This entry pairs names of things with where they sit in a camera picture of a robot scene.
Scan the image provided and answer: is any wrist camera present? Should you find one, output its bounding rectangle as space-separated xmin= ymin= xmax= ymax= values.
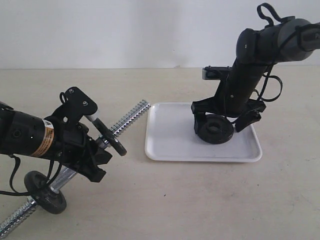
xmin=59 ymin=86 xmax=98 ymax=127
xmin=202 ymin=65 xmax=231 ymax=80

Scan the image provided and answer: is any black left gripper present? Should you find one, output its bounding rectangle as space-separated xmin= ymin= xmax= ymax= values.
xmin=51 ymin=119 xmax=113 ymax=182

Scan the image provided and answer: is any white plastic tray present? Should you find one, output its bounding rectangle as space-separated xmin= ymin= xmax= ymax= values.
xmin=144 ymin=102 xmax=263 ymax=163

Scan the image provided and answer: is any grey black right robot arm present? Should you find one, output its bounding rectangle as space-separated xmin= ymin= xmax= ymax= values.
xmin=191 ymin=18 xmax=320 ymax=144

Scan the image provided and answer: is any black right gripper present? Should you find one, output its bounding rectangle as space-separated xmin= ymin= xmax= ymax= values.
xmin=191 ymin=62 xmax=267 ymax=135

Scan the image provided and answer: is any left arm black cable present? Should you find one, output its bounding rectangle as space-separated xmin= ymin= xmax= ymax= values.
xmin=0 ymin=139 xmax=68 ymax=196

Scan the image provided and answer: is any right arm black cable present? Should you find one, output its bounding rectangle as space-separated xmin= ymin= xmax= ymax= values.
xmin=256 ymin=2 xmax=285 ymax=103

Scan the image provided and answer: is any black weight plate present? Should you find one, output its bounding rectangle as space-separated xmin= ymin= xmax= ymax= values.
xmin=92 ymin=118 xmax=127 ymax=157
xmin=197 ymin=114 xmax=234 ymax=145
xmin=24 ymin=170 xmax=67 ymax=215

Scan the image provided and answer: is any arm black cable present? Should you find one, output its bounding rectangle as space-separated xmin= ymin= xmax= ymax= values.
xmin=0 ymin=139 xmax=68 ymax=196
xmin=256 ymin=2 xmax=285 ymax=103

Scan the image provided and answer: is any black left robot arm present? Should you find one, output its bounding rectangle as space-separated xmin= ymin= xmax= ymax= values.
xmin=0 ymin=100 xmax=112 ymax=183

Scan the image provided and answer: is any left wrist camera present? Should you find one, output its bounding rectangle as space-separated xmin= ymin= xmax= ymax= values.
xmin=59 ymin=86 xmax=98 ymax=127

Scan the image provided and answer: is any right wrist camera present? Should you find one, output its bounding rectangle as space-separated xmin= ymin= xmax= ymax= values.
xmin=202 ymin=65 xmax=231 ymax=80

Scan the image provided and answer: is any chrome dumbbell bar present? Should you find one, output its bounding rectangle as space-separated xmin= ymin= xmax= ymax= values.
xmin=0 ymin=100 xmax=151 ymax=239

